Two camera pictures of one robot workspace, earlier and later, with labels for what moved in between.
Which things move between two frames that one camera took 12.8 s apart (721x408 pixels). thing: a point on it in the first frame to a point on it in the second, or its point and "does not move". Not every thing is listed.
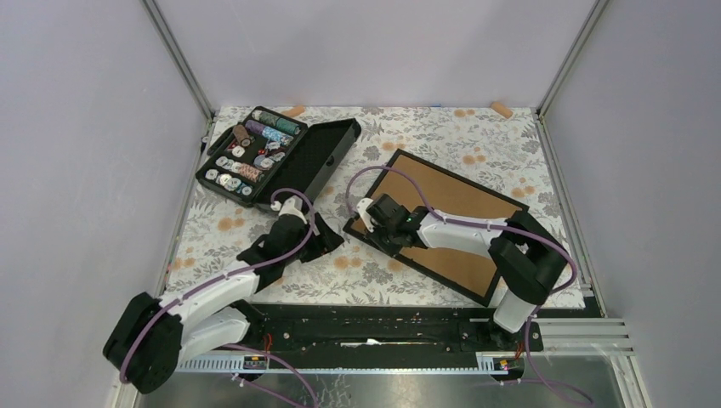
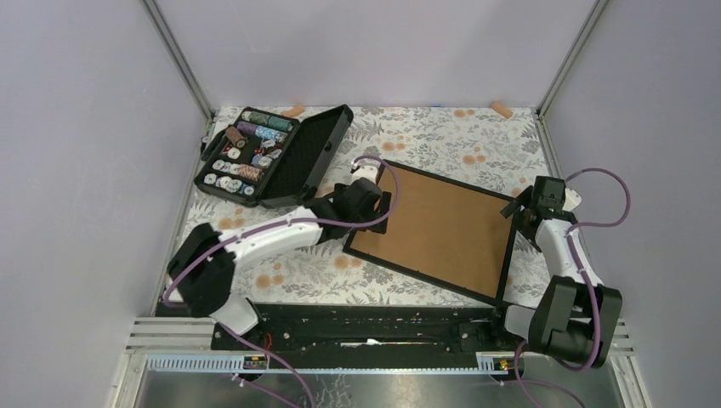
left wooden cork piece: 294,111 does not move
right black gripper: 373,231 to 523,200
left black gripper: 326,240 to 385,202
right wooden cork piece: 502,110 does not move
